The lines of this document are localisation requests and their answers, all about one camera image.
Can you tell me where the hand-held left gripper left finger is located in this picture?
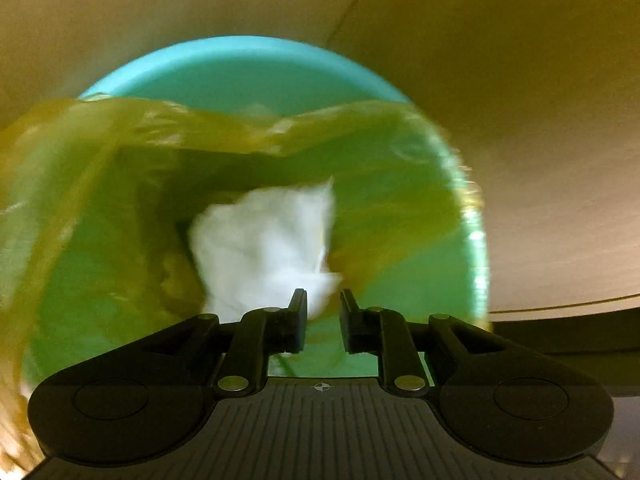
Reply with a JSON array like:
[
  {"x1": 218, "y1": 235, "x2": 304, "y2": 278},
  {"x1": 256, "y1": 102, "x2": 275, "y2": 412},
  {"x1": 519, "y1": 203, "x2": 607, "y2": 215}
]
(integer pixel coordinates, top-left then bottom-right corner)
[{"x1": 145, "y1": 289, "x2": 308, "y2": 395}]

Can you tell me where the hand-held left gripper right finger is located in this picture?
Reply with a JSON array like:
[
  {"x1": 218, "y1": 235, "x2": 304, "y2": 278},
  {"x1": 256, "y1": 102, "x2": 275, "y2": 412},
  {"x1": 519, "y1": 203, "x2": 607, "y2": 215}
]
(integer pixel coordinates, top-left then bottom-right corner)
[{"x1": 341, "y1": 290, "x2": 501, "y2": 393}]

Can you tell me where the white tissue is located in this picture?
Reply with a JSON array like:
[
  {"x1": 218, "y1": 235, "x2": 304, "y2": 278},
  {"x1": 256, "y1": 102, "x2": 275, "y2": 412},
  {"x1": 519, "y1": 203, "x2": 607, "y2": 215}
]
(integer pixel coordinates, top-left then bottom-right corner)
[{"x1": 189, "y1": 175, "x2": 346, "y2": 321}]

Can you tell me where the yellow bin bag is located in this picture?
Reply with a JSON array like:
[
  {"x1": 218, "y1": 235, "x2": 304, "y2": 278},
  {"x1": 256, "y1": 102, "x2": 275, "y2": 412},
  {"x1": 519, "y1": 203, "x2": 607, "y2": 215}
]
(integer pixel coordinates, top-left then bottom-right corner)
[{"x1": 0, "y1": 95, "x2": 481, "y2": 480}]

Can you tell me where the teal trash bin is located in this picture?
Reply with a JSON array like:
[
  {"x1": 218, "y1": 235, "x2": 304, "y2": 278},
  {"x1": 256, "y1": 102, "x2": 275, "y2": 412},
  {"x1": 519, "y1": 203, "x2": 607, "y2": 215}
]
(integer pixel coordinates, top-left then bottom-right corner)
[{"x1": 22, "y1": 35, "x2": 491, "y2": 391}]

